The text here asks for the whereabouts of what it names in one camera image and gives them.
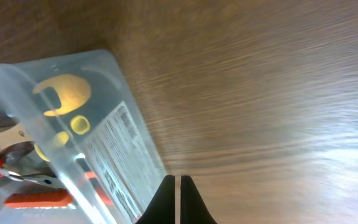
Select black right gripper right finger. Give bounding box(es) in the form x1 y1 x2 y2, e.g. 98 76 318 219
180 175 217 224

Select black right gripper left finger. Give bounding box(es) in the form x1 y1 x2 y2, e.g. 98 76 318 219
136 175 175 224

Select orange black needle-nose pliers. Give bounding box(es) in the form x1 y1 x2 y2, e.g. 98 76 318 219
4 170 114 210

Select red black cutting pliers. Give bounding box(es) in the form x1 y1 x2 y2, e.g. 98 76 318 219
0 158 63 189

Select orange scraper wooden handle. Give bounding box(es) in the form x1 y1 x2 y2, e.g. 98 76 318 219
0 123 33 153

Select clear plastic container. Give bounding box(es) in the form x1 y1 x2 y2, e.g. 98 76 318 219
0 50 166 223

